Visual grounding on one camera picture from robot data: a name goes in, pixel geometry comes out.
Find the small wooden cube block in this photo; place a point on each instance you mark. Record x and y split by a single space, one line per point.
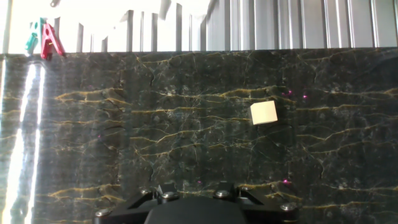
264 112

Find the black gold-veined marble mat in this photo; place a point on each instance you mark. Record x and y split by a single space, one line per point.
186 146

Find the teal clothespin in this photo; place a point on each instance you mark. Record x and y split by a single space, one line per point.
32 40

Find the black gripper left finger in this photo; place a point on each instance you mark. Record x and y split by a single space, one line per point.
124 216

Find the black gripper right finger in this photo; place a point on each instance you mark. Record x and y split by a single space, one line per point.
270 214

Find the red clothespin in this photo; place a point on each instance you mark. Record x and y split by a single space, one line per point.
48 42

